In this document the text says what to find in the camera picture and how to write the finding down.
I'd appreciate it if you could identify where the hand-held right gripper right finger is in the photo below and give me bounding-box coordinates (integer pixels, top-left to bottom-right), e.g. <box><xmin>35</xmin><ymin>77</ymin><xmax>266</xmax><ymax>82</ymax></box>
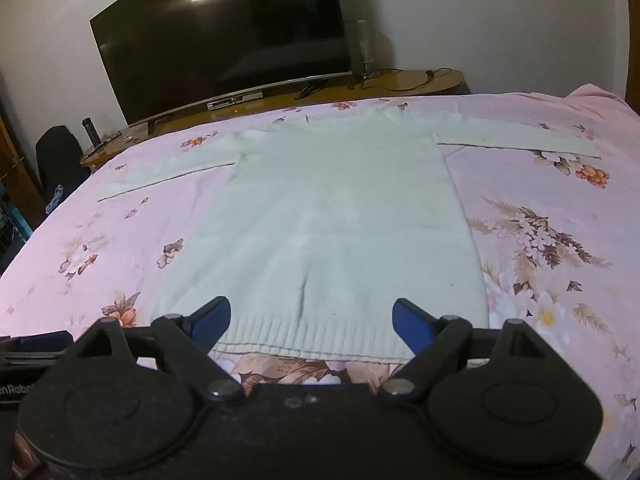
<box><xmin>376</xmin><ymin>298</ymin><xmax>527</xmax><ymax>405</ymax></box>

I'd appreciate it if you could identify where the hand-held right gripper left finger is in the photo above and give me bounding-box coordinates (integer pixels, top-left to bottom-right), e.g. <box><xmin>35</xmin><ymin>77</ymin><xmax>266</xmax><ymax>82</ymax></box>
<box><xmin>75</xmin><ymin>296</ymin><xmax>245</xmax><ymax>403</ymax></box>

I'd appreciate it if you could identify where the white knit sweater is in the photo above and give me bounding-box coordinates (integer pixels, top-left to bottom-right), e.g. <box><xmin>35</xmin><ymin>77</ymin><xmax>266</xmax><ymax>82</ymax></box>
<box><xmin>96</xmin><ymin>109</ymin><xmax>602</xmax><ymax>364</ymax></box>

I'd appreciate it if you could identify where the pink floral bed sheet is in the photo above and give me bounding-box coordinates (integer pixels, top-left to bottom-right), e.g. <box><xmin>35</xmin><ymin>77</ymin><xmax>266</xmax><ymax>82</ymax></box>
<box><xmin>0</xmin><ymin>83</ymin><xmax>640</xmax><ymax>480</ymax></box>

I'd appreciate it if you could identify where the black chair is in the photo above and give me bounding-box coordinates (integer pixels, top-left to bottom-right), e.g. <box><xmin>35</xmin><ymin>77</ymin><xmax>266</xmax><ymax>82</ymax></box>
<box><xmin>35</xmin><ymin>125</ymin><xmax>92</xmax><ymax>211</ymax></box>

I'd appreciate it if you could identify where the silver set-top box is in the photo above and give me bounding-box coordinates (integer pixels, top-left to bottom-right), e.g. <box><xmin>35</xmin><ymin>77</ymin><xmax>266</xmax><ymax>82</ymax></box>
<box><xmin>206</xmin><ymin>91</ymin><xmax>265</xmax><ymax>111</ymax></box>

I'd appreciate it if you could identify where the wooden tv cabinet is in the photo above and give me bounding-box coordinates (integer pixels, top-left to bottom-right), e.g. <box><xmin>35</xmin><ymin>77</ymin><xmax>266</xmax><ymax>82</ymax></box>
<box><xmin>80</xmin><ymin>68</ymin><xmax>472</xmax><ymax>171</ymax></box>

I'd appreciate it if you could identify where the black curved television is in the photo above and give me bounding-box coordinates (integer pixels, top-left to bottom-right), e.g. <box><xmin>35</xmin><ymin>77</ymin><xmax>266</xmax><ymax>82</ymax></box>
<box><xmin>89</xmin><ymin>0</ymin><xmax>353</xmax><ymax>126</ymax></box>

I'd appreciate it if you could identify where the clear glass vase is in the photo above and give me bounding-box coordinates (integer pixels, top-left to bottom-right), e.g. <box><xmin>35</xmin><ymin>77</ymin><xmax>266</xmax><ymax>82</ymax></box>
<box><xmin>353</xmin><ymin>19</ymin><xmax>377</xmax><ymax>72</ymax></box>

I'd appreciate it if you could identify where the black cable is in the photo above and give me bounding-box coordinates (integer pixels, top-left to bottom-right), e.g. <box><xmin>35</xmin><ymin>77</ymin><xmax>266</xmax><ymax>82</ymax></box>
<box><xmin>348</xmin><ymin>67</ymin><xmax>452</xmax><ymax>92</ymax></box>

